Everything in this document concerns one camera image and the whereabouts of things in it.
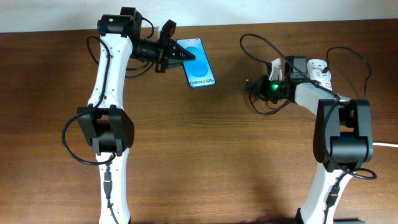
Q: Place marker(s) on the blue Galaxy smartphone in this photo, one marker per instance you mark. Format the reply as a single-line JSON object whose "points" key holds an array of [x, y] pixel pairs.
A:
{"points": [[198, 72]]}

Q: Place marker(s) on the white power strip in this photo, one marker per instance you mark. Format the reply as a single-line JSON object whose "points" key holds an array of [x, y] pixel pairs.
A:
{"points": [[318, 64]]}

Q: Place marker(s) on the white USB charger adapter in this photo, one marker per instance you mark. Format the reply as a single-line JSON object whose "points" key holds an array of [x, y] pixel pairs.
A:
{"points": [[320, 76]]}

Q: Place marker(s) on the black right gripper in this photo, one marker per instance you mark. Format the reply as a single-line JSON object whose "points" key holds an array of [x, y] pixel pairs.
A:
{"points": [[260, 89]]}

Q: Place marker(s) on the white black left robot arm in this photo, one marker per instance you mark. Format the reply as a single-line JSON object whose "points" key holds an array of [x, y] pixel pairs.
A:
{"points": [[103, 121]]}

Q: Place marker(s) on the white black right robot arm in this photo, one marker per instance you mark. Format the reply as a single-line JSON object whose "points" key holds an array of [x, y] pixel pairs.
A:
{"points": [[343, 136]]}

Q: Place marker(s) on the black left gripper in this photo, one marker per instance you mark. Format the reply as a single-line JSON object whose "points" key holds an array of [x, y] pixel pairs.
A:
{"points": [[169, 60]]}

